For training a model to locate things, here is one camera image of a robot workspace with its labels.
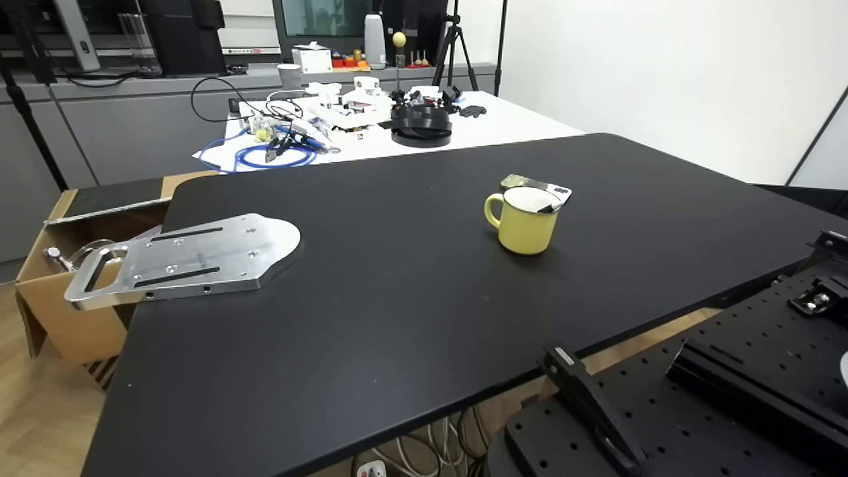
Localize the black optical breadboard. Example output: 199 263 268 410
486 230 848 477

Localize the white rice cooker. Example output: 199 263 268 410
293 43 332 74

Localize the blue cable coil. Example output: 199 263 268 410
233 138 321 172

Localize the yellow enamel mug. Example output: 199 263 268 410
482 188 560 255

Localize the cardboard box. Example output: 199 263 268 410
14 169 213 391

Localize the aluminium mounting plate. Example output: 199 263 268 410
65 213 302 310

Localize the white side table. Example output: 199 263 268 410
195 90 575 172

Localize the computer monitor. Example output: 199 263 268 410
274 0 382 54

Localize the black camera tripod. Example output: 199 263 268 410
433 6 481 88

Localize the white electronics clutter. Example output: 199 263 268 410
240 74 392 147

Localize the black round device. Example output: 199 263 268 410
389 94 453 148

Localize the black light stand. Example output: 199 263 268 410
0 35 70 193

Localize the black rail bracket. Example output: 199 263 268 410
668 342 848 473

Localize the white canister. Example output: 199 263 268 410
364 14 388 70

